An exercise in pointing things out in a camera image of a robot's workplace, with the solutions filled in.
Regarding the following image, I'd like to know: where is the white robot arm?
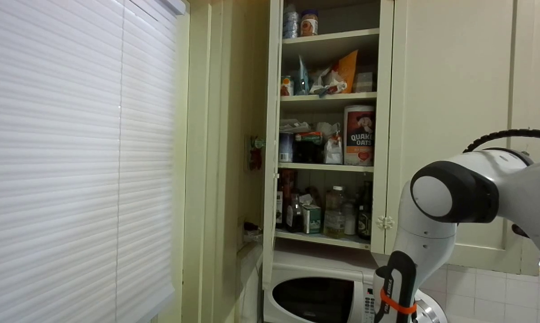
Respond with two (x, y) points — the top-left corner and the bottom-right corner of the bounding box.
(374, 150), (540, 323)

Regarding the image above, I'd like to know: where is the oatmeal canister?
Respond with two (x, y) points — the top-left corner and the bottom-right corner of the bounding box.
(345, 107), (376, 168)

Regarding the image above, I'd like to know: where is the cream open pantry cabinet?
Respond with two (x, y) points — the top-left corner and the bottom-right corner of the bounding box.
(263, 0), (397, 290)

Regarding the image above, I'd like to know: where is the orange snack bag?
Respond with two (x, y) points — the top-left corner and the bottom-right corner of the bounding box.
(335, 51), (360, 94)

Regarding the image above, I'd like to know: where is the white microwave oven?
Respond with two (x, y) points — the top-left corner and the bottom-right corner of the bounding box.
(263, 268), (374, 323)

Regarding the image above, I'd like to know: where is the white cabinet door latch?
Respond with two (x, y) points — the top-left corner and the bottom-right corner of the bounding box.
(378, 216), (396, 231)

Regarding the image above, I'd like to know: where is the white window blind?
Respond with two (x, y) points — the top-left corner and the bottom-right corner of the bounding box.
(0, 0), (187, 323)

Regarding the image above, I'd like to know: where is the orange cable strap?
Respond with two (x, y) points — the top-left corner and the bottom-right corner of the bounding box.
(379, 290), (419, 318)

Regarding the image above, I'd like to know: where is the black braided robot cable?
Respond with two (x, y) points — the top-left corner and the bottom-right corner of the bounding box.
(464, 128), (540, 155)

